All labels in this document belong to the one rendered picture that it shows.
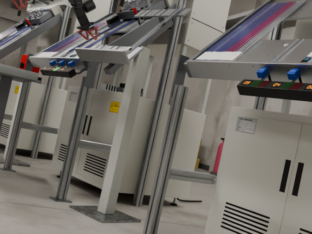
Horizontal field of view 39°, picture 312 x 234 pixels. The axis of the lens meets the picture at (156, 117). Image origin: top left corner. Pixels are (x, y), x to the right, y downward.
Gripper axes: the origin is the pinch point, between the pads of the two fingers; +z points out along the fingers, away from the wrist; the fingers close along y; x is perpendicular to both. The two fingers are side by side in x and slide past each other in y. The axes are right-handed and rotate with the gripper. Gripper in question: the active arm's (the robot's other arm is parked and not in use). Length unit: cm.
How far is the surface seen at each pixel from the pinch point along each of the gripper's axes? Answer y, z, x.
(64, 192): -36, 52, 70
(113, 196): -61, 55, 58
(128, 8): -0.4, -4.6, -32.5
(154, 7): -27.2, -3.7, -31.5
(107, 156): -25, 56, 36
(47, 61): 12.7, 1.6, 26.6
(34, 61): 31.3, 2.5, 26.6
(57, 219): -69, 41, 87
